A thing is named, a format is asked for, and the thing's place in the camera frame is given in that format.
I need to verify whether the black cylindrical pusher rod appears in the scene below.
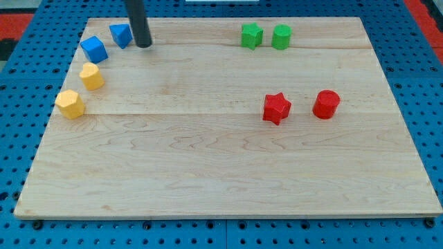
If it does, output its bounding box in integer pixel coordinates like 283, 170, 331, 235
124, 0, 152, 48

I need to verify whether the green star block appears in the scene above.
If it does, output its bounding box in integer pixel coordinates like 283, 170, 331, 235
241, 22, 263, 50

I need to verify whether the red star block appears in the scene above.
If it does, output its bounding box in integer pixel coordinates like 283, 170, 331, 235
262, 92, 291, 126

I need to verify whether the blue triangle block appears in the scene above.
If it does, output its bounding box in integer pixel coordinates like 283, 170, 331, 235
109, 24, 133, 49

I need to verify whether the blue cube block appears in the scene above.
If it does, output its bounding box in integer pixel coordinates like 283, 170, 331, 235
80, 36, 108, 64

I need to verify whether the yellow heart block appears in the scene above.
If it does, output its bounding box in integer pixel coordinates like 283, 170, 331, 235
79, 62, 105, 91

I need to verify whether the yellow hexagon block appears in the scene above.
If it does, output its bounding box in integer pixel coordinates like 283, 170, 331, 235
55, 89, 86, 120

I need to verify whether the green cylinder block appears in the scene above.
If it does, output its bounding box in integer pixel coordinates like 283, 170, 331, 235
271, 24, 292, 50

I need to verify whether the wooden board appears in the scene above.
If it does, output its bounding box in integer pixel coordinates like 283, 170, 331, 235
15, 17, 442, 221

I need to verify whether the red cylinder block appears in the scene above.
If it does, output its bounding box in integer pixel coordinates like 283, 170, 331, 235
312, 89, 341, 119

